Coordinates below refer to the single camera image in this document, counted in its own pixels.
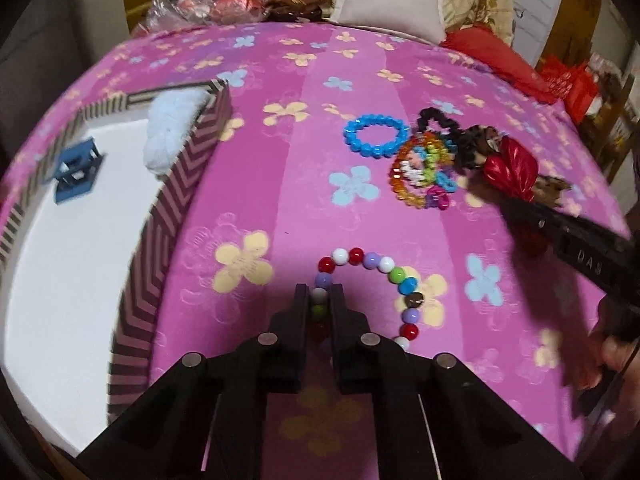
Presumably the multicolour round bead bracelet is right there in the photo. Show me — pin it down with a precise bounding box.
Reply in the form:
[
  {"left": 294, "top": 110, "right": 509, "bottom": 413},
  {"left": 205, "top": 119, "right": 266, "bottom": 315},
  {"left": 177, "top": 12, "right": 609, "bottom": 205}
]
[{"left": 309, "top": 246, "right": 425, "bottom": 353}]

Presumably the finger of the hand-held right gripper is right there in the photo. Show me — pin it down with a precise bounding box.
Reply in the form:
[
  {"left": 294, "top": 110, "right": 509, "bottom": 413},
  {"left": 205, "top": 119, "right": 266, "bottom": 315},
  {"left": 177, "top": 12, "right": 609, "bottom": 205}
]
[{"left": 500, "top": 194, "right": 557, "bottom": 251}]

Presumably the striped box with white inside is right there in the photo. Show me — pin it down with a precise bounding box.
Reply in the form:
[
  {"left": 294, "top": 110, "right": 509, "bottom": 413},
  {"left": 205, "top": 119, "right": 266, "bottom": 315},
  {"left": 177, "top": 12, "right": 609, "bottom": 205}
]
[{"left": 0, "top": 80, "right": 233, "bottom": 456}]

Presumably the grey cabinet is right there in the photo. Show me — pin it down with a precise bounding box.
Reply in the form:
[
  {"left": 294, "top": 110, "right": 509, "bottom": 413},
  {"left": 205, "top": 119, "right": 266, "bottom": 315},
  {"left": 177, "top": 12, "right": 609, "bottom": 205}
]
[{"left": 0, "top": 0, "right": 123, "bottom": 161}]

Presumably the pink floral bedsheet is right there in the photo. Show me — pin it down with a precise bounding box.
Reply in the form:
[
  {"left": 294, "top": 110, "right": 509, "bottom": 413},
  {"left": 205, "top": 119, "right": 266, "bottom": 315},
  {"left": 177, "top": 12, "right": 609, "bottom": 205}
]
[{"left": 0, "top": 22, "right": 631, "bottom": 480}]

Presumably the red bag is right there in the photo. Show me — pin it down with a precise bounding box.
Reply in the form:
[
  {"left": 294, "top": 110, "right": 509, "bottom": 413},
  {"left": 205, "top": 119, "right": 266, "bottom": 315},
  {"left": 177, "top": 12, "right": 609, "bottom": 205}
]
[{"left": 542, "top": 55, "right": 601, "bottom": 123}]

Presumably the person's right hand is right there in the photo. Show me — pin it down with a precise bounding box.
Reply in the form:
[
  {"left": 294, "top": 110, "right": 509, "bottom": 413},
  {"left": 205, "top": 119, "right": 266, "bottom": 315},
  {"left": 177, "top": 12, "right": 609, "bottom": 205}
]
[{"left": 567, "top": 300, "right": 640, "bottom": 393}]

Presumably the red pillow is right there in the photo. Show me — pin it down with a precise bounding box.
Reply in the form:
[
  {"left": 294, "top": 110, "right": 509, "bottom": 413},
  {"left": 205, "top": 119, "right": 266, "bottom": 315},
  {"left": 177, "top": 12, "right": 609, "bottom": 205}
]
[{"left": 440, "top": 25, "right": 561, "bottom": 106}]

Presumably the red bow hair clip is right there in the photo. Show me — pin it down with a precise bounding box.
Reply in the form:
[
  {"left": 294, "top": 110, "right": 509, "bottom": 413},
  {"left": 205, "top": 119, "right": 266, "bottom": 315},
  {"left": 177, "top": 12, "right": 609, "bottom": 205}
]
[{"left": 482, "top": 136, "right": 551, "bottom": 257}]

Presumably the clear plastic bag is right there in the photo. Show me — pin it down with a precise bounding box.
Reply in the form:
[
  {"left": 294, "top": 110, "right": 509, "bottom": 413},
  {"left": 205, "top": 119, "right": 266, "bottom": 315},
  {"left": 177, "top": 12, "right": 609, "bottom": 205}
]
[{"left": 145, "top": 0, "right": 271, "bottom": 31}]

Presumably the rainbow clear bead bracelet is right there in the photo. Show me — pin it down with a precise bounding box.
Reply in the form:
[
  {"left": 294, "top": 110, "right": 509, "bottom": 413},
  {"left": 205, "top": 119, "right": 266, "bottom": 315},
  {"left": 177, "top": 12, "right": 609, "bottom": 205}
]
[{"left": 389, "top": 135, "right": 453, "bottom": 209}]

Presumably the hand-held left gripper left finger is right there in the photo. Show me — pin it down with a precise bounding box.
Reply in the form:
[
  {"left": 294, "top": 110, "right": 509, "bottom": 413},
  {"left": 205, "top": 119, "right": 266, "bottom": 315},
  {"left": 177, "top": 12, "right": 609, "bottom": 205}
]
[{"left": 75, "top": 284, "right": 313, "bottom": 480}]

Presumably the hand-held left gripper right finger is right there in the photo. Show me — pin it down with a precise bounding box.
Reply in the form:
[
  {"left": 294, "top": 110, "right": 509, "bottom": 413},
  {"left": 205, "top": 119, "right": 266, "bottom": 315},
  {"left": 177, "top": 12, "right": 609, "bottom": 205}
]
[{"left": 330, "top": 284, "right": 583, "bottom": 480}]

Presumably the wooden chair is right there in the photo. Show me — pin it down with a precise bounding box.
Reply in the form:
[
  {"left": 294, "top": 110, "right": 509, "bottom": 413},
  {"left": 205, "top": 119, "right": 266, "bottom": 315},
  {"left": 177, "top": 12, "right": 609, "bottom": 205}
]
[{"left": 580, "top": 60, "right": 640, "bottom": 181}]

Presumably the dark brown scrunchie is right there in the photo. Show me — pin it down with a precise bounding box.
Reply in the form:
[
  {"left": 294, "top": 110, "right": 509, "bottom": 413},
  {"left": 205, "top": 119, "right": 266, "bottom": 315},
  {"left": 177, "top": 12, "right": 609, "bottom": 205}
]
[{"left": 457, "top": 126, "right": 506, "bottom": 170}]

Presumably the blue hair clip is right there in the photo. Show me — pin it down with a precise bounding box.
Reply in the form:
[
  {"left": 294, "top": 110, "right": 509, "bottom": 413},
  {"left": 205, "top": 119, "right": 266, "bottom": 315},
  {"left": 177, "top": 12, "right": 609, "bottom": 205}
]
[{"left": 54, "top": 137, "right": 107, "bottom": 204}]

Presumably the black bead bracelet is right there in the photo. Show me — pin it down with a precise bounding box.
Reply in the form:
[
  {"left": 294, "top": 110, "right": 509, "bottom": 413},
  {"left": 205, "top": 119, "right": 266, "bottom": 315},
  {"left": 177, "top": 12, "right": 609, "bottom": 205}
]
[{"left": 416, "top": 106, "right": 463, "bottom": 137}]

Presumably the blue bead bracelet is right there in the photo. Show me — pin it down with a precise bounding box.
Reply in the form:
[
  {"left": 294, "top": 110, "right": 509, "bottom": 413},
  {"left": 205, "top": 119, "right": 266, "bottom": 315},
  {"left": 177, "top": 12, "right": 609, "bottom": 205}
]
[{"left": 343, "top": 114, "right": 411, "bottom": 159}]

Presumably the white fluffy scrunchie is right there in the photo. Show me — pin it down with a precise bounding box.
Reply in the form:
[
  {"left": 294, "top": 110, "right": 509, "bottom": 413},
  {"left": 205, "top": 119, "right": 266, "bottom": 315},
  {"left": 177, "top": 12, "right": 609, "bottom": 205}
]
[{"left": 143, "top": 91, "right": 211, "bottom": 176}]

